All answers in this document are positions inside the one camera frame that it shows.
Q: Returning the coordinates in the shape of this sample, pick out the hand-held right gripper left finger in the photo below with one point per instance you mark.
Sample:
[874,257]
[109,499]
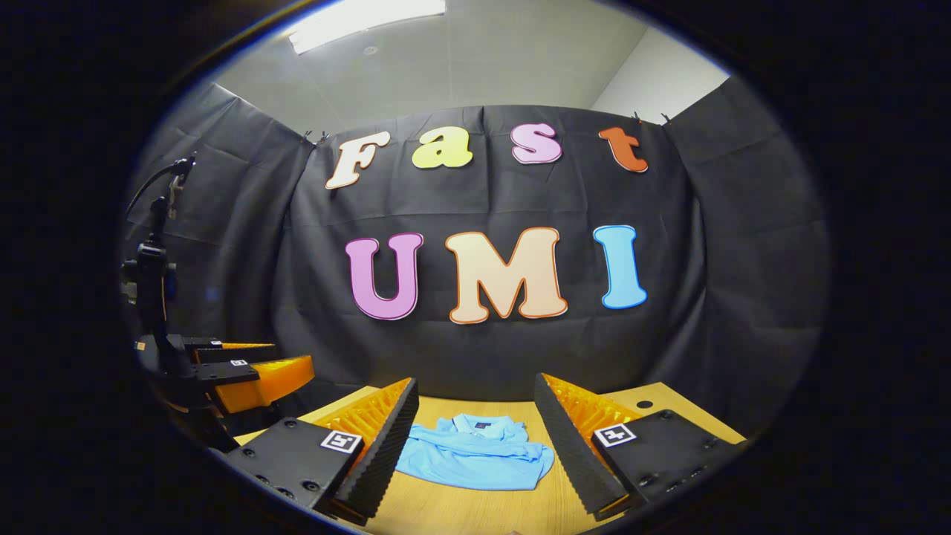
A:
[386,453]

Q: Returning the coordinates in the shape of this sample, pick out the ceiling light panel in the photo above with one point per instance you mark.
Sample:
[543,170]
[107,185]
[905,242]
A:
[356,18]

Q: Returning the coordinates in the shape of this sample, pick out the light blue T-shirt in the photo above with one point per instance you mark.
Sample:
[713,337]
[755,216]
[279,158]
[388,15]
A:
[475,457]

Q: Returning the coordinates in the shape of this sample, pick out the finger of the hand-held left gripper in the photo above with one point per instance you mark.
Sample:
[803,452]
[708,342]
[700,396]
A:
[275,379]
[204,343]

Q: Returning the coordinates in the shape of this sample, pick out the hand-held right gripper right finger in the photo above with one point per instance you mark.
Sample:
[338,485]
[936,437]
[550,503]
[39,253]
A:
[568,453]

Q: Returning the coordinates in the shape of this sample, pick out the black backdrop cloth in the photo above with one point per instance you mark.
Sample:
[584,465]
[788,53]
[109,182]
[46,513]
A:
[483,200]

